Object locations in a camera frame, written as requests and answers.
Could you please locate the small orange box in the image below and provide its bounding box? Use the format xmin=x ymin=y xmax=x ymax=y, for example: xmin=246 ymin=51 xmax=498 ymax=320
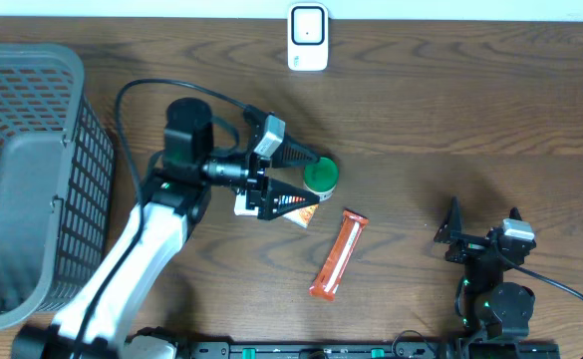
xmin=283 ymin=204 xmax=319 ymax=228

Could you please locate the green lid supplement bottle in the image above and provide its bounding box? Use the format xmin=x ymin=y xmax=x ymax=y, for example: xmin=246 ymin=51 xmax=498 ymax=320
xmin=303 ymin=157 xmax=339 ymax=201

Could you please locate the grey plastic mesh basket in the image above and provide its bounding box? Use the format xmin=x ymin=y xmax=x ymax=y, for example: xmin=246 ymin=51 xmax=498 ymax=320
xmin=0 ymin=44 xmax=116 ymax=330

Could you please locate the white green Panadol box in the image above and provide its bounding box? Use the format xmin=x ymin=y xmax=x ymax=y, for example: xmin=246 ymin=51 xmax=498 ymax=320
xmin=234 ymin=192 xmax=259 ymax=216

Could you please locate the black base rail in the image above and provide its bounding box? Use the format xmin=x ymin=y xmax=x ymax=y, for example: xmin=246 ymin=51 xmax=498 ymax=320
xmin=180 ymin=341 xmax=561 ymax=359

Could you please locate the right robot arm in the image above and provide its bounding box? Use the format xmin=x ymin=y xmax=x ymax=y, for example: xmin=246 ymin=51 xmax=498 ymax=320
xmin=434 ymin=196 xmax=536 ymax=358

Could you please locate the black camera cable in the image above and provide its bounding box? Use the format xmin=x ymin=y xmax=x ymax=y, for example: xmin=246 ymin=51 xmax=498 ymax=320
xmin=71 ymin=78 xmax=250 ymax=359
xmin=492 ymin=238 xmax=583 ymax=359

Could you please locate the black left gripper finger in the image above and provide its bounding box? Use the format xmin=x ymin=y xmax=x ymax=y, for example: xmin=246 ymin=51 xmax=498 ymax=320
xmin=271 ymin=134 xmax=320 ymax=169
xmin=258 ymin=178 xmax=320 ymax=220

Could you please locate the black right camera cable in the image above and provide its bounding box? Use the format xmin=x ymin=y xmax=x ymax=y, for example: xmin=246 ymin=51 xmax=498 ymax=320
xmin=492 ymin=238 xmax=583 ymax=359

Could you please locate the black left camera cable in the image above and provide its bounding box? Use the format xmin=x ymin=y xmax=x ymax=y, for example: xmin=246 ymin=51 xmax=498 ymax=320
xmin=71 ymin=78 xmax=250 ymax=359

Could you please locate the white barcode scanner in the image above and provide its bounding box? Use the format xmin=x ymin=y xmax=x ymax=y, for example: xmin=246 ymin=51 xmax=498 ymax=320
xmin=287 ymin=2 xmax=329 ymax=72

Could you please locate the orange snack bar packet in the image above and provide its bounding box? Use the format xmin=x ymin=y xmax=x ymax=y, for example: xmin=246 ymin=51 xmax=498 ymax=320
xmin=309 ymin=209 xmax=369 ymax=301

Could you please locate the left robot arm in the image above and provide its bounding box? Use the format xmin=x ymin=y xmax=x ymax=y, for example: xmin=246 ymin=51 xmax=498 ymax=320
xmin=11 ymin=98 xmax=320 ymax=358

